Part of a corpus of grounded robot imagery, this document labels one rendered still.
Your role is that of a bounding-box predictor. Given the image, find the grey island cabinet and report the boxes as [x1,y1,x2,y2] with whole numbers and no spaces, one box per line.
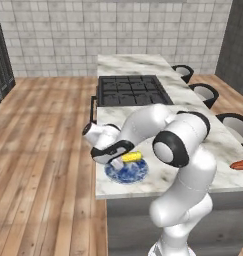
[105,191,243,256]

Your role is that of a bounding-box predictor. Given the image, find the dark cupboard run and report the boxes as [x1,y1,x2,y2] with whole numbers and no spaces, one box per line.
[0,0,17,105]

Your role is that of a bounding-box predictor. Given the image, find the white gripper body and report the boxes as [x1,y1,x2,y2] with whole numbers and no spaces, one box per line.
[109,157,126,171]

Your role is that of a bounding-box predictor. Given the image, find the black and white stool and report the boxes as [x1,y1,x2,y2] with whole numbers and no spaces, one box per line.
[215,112,243,153]
[171,64,195,85]
[188,82,220,110]

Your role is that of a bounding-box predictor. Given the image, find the blue and white patterned plate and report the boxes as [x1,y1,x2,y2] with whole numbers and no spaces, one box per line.
[104,157,150,185]

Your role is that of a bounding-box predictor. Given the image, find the yellow corn cob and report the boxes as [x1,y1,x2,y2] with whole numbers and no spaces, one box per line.
[121,150,144,164]

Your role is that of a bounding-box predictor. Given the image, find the reddish brown oval food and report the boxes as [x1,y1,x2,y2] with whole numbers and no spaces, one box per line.
[229,159,243,171]

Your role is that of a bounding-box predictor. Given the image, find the black hob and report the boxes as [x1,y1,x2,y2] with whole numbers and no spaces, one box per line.
[95,74,175,108]

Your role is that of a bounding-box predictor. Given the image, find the black oven handle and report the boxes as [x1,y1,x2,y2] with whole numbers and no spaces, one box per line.
[89,95,98,125]

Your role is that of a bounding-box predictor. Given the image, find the dark grey tall cupboards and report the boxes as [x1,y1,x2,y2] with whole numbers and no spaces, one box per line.
[215,0,243,100]

